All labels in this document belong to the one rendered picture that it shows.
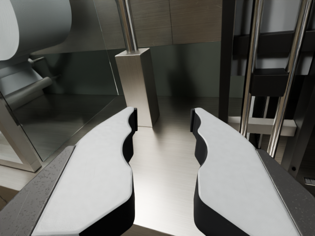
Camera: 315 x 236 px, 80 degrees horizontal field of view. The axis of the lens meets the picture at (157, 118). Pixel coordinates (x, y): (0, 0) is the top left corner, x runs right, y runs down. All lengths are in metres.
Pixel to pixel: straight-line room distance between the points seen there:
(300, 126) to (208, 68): 0.51
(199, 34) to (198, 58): 0.09
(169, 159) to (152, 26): 0.55
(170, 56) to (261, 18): 0.56
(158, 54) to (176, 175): 0.55
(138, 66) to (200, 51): 0.31
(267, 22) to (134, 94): 0.45
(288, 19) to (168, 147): 0.43
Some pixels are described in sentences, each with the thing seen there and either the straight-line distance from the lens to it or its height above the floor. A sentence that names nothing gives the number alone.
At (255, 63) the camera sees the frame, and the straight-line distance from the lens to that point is 0.37.
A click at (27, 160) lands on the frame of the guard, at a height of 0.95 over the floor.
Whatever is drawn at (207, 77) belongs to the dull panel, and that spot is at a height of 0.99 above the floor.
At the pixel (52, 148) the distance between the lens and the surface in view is 0.76.
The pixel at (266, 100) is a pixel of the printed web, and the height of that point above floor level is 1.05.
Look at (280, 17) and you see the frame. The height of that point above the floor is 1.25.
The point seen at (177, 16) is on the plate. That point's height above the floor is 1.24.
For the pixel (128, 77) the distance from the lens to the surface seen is 0.66.
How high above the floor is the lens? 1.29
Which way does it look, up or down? 31 degrees down
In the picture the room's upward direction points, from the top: 9 degrees counter-clockwise
